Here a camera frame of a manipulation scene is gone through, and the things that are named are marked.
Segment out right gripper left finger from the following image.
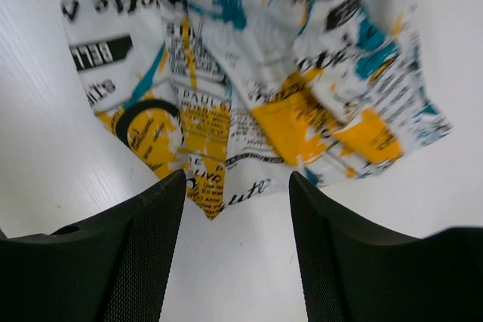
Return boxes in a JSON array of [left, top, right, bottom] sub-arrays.
[[1, 170, 186, 321]]

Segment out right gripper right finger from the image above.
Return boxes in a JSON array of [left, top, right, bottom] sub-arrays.
[[289, 172, 482, 321]]

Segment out colourful printed shorts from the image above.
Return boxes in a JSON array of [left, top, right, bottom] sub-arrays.
[[60, 0, 451, 219]]

